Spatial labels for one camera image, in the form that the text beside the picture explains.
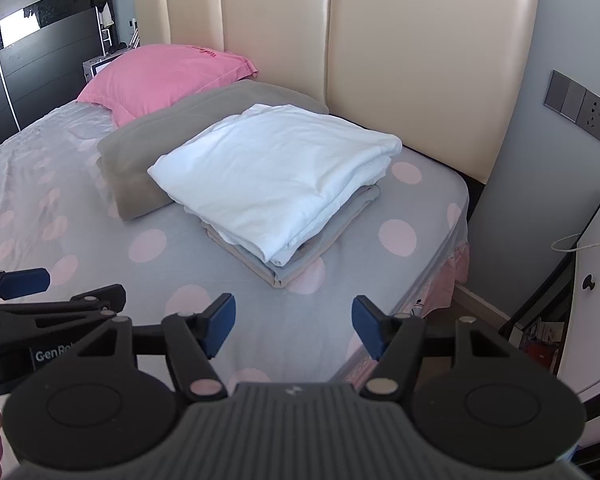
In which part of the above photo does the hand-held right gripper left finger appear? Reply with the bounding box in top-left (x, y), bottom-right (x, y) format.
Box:
top-left (72, 293), bottom-right (237, 401)

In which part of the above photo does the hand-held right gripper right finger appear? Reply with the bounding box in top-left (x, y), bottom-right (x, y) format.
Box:
top-left (351, 295), bottom-right (513, 400)

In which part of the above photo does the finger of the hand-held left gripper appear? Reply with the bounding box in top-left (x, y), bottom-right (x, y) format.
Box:
top-left (0, 284), bottom-right (127, 333)
top-left (0, 267), bottom-right (51, 306)

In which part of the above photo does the white T-shirt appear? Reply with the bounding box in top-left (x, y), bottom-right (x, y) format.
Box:
top-left (147, 104), bottom-right (403, 267)

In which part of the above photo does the bed with polka dot sheet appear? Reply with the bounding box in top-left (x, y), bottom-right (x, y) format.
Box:
top-left (0, 100), bottom-right (471, 386)

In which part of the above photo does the beige folded garment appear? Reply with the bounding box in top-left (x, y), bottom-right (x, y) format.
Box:
top-left (201, 222), bottom-right (326, 290)

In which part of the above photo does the grey folded garment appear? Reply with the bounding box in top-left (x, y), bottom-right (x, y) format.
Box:
top-left (220, 184), bottom-right (382, 283)

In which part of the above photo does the grey folded blanket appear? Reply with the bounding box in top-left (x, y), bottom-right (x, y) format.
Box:
top-left (96, 80), bottom-right (330, 222)

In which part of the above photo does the dark sliding wardrobe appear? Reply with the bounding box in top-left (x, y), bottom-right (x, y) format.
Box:
top-left (0, 0), bottom-right (108, 161)

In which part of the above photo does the white nightstand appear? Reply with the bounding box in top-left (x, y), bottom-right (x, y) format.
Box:
top-left (82, 52), bottom-right (126, 82)
top-left (500, 192), bottom-right (600, 461)

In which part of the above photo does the pink pillow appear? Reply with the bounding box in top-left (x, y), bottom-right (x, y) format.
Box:
top-left (76, 44), bottom-right (259, 128)

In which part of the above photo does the beige padded headboard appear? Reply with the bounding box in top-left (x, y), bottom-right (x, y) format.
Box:
top-left (134, 0), bottom-right (541, 186)

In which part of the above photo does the white cable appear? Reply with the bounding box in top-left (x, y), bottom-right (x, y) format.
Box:
top-left (551, 232), bottom-right (600, 254)

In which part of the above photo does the grey switch panel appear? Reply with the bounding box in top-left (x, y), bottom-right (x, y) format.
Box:
top-left (544, 70), bottom-right (600, 153)

